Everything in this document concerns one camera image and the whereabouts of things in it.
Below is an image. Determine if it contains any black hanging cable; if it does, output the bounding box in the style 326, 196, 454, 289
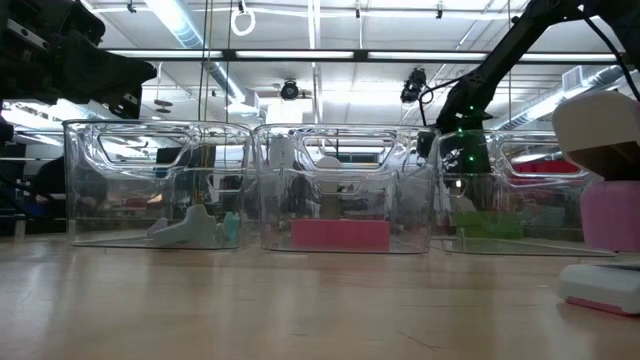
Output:
198, 0, 213, 121
224, 0, 235, 124

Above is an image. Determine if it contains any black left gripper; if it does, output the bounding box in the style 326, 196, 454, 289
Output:
0, 0, 157, 120

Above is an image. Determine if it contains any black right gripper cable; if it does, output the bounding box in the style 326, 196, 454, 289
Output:
418, 74, 481, 129

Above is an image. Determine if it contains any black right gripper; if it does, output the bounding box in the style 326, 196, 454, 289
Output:
418, 115, 495, 177

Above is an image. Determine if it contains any black camera with looped cable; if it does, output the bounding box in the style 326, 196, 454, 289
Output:
399, 67, 435, 107

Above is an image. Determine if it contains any person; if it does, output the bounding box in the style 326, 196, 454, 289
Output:
29, 155, 109, 224

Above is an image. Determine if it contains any small round black camera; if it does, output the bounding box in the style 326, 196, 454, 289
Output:
278, 78, 300, 102

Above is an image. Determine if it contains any white bulb brass lamp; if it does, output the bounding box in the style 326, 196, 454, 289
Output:
312, 155, 351, 221

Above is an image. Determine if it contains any white cable ring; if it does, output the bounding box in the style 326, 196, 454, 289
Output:
230, 6, 257, 38

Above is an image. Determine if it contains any red bin storage shelf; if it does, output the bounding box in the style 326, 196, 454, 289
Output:
513, 159, 582, 176

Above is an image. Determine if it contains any silver ventilation duct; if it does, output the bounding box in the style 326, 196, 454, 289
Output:
494, 63, 640, 132
144, 0, 247, 104

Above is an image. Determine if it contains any pink rectangular block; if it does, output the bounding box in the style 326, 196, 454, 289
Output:
289, 218, 392, 253

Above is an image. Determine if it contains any clear plastic bin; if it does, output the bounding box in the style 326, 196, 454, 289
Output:
435, 128, 617, 258
63, 118, 255, 251
252, 123, 440, 255

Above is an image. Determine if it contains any pink stapler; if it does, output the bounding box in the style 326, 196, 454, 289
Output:
551, 89, 640, 318

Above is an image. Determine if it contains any light blue staple remover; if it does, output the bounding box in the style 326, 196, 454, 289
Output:
149, 203, 220, 249

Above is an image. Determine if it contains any black aluminium rig frame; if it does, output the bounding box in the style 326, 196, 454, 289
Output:
102, 47, 621, 64

